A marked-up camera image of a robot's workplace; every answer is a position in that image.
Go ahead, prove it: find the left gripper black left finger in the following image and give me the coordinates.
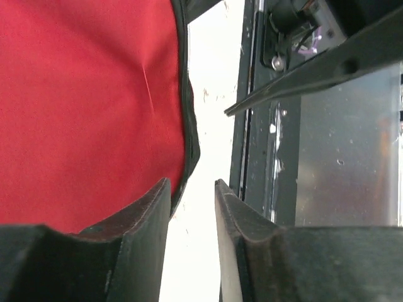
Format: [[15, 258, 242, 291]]
[[1, 179, 171, 301]]

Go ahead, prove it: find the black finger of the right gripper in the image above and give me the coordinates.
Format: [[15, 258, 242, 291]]
[[224, 6, 402, 116]]

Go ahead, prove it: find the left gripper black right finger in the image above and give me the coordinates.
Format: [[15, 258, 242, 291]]
[[215, 180, 402, 301]]

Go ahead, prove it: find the red backpack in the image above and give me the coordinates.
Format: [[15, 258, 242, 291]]
[[1, 1, 200, 233]]

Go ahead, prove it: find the black mounting base plate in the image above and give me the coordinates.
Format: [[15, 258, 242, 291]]
[[229, 1, 301, 226]]

